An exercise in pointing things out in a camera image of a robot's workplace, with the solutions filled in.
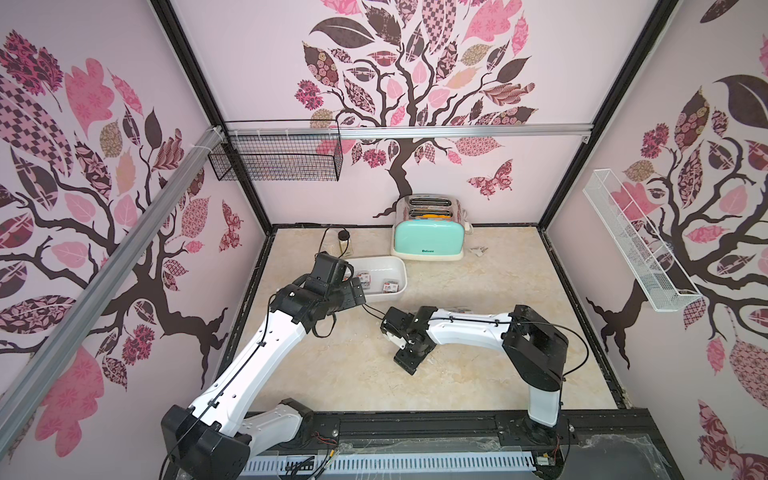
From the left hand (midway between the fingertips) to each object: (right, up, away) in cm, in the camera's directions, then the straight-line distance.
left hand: (343, 300), depth 76 cm
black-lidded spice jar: (-4, +15, +30) cm, 34 cm away
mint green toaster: (+25, +21, +22) cm, 39 cm away
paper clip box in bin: (+13, +1, +23) cm, 26 cm away
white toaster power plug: (+46, +14, +33) cm, 58 cm away
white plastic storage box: (+9, +4, +27) cm, 29 cm away
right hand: (+19, -19, +9) cm, 28 cm away
